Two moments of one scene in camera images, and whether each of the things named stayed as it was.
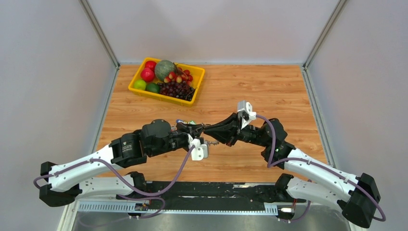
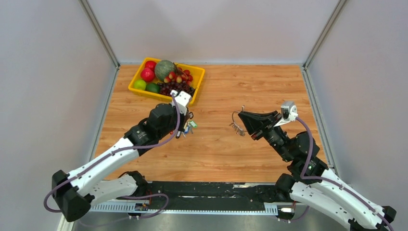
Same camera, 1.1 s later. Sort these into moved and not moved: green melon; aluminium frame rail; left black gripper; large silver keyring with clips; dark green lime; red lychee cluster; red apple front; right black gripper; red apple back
Moved: left black gripper; right black gripper; large silver keyring with clips
Not moved: dark green lime; aluminium frame rail; green melon; red apple back; red lychee cluster; red apple front
